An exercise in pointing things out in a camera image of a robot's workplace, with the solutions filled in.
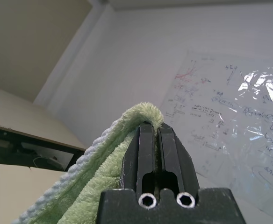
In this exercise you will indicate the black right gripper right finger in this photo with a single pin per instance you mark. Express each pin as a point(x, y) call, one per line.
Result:
point(171, 151)

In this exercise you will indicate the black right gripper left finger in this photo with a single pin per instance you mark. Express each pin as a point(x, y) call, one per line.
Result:
point(145, 151)

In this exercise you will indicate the green towel with white edge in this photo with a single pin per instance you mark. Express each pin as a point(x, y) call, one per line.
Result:
point(92, 175)

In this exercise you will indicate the whiteboard film with writing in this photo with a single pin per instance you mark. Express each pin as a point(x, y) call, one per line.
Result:
point(220, 93)

